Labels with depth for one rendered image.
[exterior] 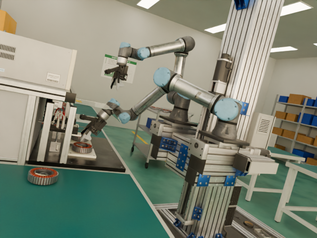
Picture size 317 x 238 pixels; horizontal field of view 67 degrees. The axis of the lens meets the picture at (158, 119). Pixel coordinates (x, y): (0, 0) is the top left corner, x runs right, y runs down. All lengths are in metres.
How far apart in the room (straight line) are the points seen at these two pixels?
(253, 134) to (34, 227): 1.49
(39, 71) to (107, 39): 5.61
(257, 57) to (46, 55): 1.33
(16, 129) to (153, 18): 6.36
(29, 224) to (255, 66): 1.57
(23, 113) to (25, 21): 5.71
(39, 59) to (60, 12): 5.57
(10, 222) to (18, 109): 0.53
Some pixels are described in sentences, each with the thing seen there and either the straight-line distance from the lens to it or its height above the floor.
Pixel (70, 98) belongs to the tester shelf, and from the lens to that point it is 1.19.
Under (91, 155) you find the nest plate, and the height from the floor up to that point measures 0.78.
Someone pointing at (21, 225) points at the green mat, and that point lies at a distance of 0.85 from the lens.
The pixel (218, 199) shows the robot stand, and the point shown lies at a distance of 1.91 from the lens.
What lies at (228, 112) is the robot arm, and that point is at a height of 1.19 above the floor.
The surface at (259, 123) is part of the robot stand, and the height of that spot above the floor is 1.15.
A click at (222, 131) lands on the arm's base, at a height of 1.07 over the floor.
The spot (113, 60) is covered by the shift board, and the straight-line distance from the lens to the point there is 6.85.
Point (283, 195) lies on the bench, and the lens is 3.41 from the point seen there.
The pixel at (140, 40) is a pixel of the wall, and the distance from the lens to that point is 7.08.
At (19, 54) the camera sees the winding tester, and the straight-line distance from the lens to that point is 1.33.
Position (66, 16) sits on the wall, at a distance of 6.85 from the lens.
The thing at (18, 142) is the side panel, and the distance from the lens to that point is 1.25.
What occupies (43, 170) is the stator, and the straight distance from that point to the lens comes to 1.15.
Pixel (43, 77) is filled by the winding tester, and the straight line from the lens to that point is 1.32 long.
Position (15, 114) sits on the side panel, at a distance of 1.23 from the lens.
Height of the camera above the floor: 1.20
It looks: 6 degrees down
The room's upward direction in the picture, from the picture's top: 13 degrees clockwise
